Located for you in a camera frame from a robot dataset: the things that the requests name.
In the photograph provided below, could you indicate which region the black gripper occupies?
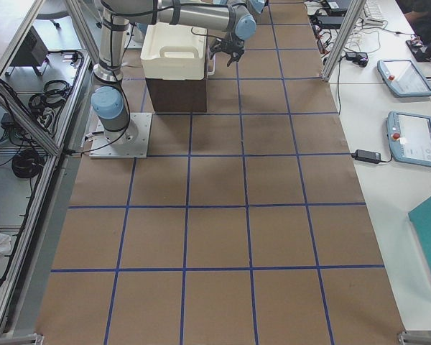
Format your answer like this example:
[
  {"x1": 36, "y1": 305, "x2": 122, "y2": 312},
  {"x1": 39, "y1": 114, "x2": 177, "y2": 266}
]
[{"x1": 208, "y1": 32, "x2": 244, "y2": 66}]

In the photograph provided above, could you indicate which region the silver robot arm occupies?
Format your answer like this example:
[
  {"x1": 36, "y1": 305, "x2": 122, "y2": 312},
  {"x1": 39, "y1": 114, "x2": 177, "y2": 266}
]
[{"x1": 91, "y1": 1, "x2": 264, "y2": 144}]

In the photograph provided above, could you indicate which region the dark wooden drawer cabinet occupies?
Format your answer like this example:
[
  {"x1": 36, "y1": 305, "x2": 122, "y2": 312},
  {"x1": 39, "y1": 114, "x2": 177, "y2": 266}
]
[{"x1": 146, "y1": 78, "x2": 207, "y2": 113}]

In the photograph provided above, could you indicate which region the white plastic tray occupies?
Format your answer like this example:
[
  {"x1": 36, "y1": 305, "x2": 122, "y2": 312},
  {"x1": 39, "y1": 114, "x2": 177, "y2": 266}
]
[{"x1": 140, "y1": 22, "x2": 208, "y2": 80}]

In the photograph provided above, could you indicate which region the brown paper table mat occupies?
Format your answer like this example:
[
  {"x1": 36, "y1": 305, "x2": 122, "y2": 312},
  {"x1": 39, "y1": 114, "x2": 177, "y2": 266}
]
[{"x1": 36, "y1": 1, "x2": 403, "y2": 344}]

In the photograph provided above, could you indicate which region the black power adapter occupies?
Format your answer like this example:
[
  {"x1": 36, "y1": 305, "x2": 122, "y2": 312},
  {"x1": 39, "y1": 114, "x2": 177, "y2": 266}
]
[{"x1": 351, "y1": 149, "x2": 381, "y2": 164}]

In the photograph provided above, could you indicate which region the upper blue teach pendant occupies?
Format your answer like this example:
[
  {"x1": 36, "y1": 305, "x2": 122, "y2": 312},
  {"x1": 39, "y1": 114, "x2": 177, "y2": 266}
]
[{"x1": 377, "y1": 60, "x2": 431, "y2": 98}]

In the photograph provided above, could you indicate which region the blue teach pendant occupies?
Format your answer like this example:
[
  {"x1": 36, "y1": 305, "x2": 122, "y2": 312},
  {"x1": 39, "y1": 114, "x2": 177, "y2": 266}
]
[
  {"x1": 386, "y1": 111, "x2": 431, "y2": 167},
  {"x1": 377, "y1": 60, "x2": 431, "y2": 98}
]

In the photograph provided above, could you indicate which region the lower blue teach pendant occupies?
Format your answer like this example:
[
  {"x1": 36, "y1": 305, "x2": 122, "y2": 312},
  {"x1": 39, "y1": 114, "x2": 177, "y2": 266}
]
[{"x1": 386, "y1": 111, "x2": 431, "y2": 167}]

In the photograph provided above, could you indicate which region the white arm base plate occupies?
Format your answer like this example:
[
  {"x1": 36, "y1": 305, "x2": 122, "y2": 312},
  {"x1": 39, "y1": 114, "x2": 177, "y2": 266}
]
[{"x1": 88, "y1": 112, "x2": 152, "y2": 159}]

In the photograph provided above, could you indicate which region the aluminium frame post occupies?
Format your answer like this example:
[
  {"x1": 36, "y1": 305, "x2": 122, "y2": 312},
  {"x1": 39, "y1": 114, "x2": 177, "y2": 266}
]
[{"x1": 321, "y1": 0, "x2": 366, "y2": 82}]

